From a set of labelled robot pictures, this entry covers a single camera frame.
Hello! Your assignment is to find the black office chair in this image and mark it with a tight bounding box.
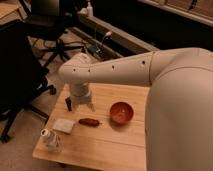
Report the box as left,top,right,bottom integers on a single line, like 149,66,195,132
0,19,56,143
18,0,87,68

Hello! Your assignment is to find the power strip with cables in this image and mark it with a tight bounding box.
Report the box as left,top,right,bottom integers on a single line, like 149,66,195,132
87,31,117,61

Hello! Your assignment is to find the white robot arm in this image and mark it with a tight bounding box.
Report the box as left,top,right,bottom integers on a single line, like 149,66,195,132
59,47,213,171

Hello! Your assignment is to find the white spray bottle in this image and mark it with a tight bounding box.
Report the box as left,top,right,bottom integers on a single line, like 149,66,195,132
86,0,93,17

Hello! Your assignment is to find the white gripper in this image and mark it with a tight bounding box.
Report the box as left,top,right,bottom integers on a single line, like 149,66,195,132
65,83,95,112

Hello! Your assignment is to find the dark red sausage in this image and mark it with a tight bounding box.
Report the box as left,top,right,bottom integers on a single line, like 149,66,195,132
79,118,100,127

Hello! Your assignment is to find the red ceramic bowl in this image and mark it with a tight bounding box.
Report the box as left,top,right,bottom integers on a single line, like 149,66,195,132
110,102,134,125

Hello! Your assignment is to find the black office chair far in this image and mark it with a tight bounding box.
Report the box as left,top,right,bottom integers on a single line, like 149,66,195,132
18,0,87,68

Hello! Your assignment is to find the black office chair near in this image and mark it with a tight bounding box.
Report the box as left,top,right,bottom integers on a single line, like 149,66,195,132
0,19,56,143

